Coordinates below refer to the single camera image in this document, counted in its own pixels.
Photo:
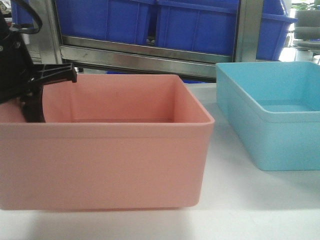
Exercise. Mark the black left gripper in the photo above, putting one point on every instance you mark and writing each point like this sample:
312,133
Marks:
20,77

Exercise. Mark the pink plastic box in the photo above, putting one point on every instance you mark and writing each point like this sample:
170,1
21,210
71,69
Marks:
109,141

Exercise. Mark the light blue plastic box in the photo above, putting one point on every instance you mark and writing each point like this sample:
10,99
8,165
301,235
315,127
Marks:
274,107

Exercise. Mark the stainless steel shelf rack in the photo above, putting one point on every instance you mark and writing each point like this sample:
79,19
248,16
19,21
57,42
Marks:
55,48

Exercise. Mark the large blue crate left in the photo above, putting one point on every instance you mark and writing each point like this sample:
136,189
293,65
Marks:
124,21

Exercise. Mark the large blue crate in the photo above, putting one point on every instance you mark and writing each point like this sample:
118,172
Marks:
124,21
209,26

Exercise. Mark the large blue crate right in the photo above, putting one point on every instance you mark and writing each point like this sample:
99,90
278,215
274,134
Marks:
209,26

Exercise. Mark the grey office chair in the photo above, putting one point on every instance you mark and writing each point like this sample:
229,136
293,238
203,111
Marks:
307,29

